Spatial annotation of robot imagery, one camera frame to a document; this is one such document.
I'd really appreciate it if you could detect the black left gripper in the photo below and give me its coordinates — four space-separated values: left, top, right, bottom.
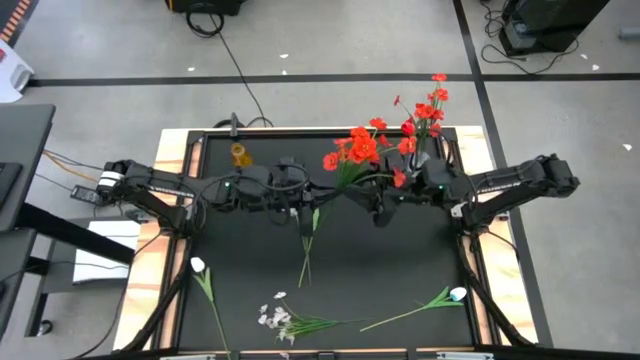
264 172 347 237

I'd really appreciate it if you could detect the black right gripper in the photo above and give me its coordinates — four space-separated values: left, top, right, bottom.
344 162 454 229

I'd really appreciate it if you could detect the white tulip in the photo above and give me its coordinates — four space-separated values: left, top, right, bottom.
189 256 231 359
358 286 468 333

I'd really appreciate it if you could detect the yellow glass vase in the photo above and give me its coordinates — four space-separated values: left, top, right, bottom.
229 142 254 170

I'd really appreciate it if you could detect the white board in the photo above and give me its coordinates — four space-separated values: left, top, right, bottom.
72 219 142 286

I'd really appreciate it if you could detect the black equipment box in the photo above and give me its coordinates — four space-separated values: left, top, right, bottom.
164 0 249 16

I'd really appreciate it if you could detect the black floor machine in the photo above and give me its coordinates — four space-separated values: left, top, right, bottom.
498 0 611 57

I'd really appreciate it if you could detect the black desk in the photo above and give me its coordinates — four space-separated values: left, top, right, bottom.
0 103 136 346

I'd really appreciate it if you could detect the white plastic device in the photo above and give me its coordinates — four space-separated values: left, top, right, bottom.
0 39 35 105

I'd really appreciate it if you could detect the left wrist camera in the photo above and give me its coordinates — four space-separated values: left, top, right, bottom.
277 157 308 182

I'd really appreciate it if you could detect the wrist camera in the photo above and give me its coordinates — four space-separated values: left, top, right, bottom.
422 158 454 189
277 157 308 182

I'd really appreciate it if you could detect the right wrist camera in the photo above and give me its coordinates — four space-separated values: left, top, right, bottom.
422 158 454 189

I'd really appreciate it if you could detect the black table frame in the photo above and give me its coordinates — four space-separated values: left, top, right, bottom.
152 127 501 351

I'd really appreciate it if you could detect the black cable sleeve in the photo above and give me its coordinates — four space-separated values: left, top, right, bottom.
457 234 534 347
122 238 194 352

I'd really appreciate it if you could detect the black floor cable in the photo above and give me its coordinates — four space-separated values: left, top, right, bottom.
185 2 275 127

